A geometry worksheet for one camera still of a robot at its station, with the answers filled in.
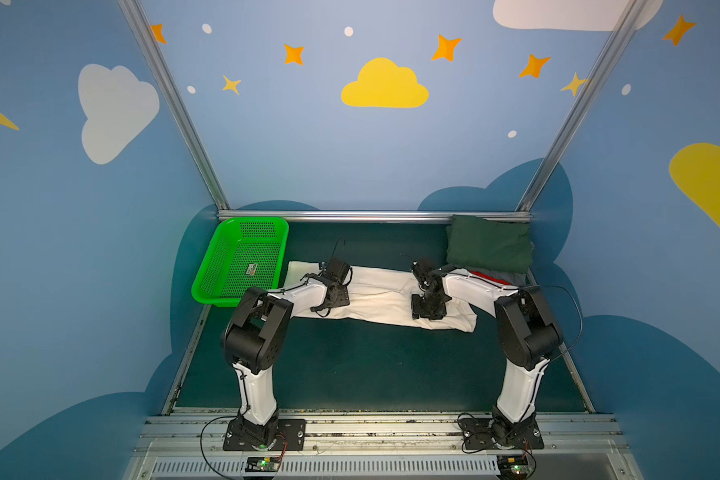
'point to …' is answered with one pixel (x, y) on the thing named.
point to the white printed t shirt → (384, 294)
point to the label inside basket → (251, 269)
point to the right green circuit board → (512, 467)
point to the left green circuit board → (262, 464)
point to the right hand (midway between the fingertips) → (422, 313)
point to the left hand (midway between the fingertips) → (337, 298)
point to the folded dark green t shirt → (473, 241)
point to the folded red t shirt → (491, 277)
